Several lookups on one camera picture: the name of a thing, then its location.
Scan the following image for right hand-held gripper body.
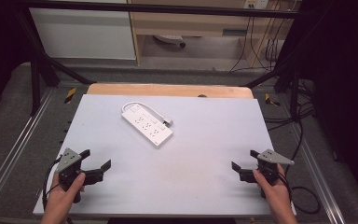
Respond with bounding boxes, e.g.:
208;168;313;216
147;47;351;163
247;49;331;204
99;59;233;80
252;148;296;199

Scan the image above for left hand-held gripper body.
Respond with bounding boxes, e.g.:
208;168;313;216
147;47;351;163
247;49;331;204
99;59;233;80
55;147;91;204

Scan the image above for white power strip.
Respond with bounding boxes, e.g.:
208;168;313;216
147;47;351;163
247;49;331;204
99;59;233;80
120;104;174;148

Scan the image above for white power cord with plug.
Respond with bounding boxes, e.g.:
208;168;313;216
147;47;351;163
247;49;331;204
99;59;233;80
121;101;173;128

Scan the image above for person's right hand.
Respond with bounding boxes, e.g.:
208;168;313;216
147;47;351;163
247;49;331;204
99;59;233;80
252;163;294;217

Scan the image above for person's left hand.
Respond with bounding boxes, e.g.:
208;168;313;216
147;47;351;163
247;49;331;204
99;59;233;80
44;171;87;217

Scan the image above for black metal stand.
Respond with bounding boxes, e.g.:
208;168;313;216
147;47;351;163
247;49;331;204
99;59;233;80
244;60;301;118
13;8;98;117

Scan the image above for dark curtain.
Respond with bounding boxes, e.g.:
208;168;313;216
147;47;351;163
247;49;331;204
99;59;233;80
0;0;35;119
296;0;358;214

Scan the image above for wooden table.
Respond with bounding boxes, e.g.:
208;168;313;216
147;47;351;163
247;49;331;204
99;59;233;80
86;82;255;100

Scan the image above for white cabinet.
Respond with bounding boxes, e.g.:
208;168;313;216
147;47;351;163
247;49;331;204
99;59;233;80
29;7;137;61

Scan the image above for wooden desk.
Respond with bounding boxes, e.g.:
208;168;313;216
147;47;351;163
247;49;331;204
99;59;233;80
127;0;293;68

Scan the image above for white curved object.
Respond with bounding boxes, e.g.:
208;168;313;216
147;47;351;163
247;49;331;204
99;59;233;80
153;35;187;49

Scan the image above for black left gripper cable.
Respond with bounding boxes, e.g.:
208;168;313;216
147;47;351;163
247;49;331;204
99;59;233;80
41;157;62;211

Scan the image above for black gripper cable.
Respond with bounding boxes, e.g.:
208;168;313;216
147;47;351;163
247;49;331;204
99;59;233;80
41;157;62;211
279;119;322;216

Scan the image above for aluminium floor rail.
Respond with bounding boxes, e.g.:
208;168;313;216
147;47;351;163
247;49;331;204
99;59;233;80
0;88;56;214
287;122;347;224

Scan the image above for black floor cable bundle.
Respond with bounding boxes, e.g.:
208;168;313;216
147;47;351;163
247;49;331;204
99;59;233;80
263;77;317;133

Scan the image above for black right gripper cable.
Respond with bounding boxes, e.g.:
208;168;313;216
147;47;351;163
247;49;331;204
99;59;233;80
279;119;322;216

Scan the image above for black hanging cables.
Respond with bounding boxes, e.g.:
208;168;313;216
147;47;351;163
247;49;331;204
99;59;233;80
228;16;286;73

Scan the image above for yellow hanging cable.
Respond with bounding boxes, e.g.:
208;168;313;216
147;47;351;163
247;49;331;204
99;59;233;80
251;8;276;68

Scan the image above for white wall socket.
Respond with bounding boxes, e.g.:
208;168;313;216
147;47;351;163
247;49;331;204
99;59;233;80
243;0;269;9

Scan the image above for black metal frame bar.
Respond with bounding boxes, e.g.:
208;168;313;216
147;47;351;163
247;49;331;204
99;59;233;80
20;0;307;19

